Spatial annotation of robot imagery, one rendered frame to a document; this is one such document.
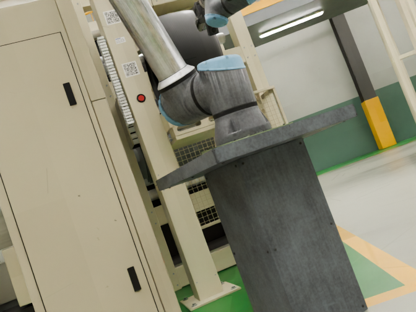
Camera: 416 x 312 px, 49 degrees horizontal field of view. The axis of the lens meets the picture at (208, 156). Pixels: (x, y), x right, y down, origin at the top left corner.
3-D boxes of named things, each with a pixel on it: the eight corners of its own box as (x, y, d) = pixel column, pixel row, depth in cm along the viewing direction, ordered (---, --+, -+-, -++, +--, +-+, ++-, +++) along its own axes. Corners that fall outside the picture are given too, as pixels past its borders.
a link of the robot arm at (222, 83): (238, 104, 138) (220, 49, 138) (199, 120, 150) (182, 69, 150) (265, 98, 149) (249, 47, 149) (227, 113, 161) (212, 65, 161)
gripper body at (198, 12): (207, 6, 210) (212, -10, 199) (213, 21, 209) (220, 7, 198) (191, 10, 208) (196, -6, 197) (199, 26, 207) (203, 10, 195)
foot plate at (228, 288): (190, 311, 215) (189, 306, 215) (180, 303, 240) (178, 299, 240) (241, 288, 222) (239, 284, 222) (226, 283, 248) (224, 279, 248)
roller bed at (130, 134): (132, 145, 267) (116, 98, 269) (130, 150, 281) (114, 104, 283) (164, 135, 272) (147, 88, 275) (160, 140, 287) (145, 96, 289)
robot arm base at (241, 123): (283, 124, 145) (273, 95, 144) (233, 141, 136) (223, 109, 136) (253, 135, 162) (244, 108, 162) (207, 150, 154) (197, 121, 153)
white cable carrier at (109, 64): (127, 124, 230) (96, 37, 233) (127, 127, 234) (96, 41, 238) (136, 122, 231) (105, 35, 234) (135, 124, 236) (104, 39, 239)
